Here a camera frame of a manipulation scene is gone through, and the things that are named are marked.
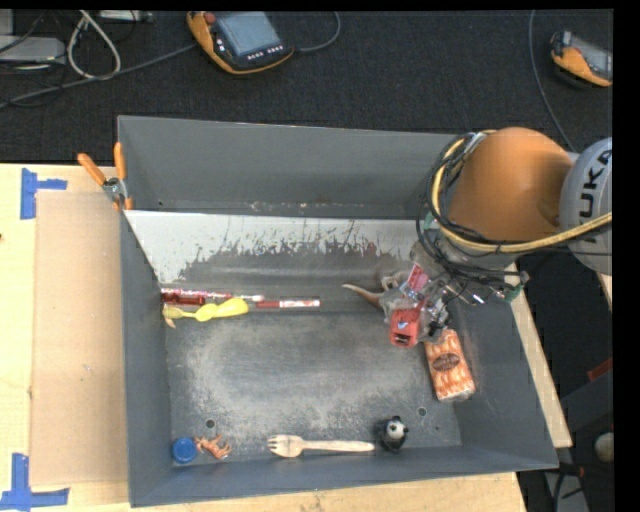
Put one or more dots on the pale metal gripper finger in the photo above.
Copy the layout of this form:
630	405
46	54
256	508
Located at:
391	305
426	320

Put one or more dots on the brown toy dinosaur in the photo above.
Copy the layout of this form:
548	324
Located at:
368	295

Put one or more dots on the orange snack packet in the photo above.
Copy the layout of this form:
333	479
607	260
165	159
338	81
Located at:
449	371

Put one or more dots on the red and white pen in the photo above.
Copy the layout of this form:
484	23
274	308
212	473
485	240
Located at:
292	303

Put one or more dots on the grey metal bin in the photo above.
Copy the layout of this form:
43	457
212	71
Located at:
310	370

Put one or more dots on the black and white toy panda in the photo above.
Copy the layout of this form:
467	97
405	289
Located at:
393	433

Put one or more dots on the pale wooden fork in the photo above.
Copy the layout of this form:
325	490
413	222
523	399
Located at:
320	445

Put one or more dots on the red and silver pen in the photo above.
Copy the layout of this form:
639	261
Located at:
186	298

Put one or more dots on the small orange toy animal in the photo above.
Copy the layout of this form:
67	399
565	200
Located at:
216	446

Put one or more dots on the blue bottle cap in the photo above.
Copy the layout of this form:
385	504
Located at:
184	450

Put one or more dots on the brown cardboard board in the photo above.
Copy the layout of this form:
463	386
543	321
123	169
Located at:
75	340

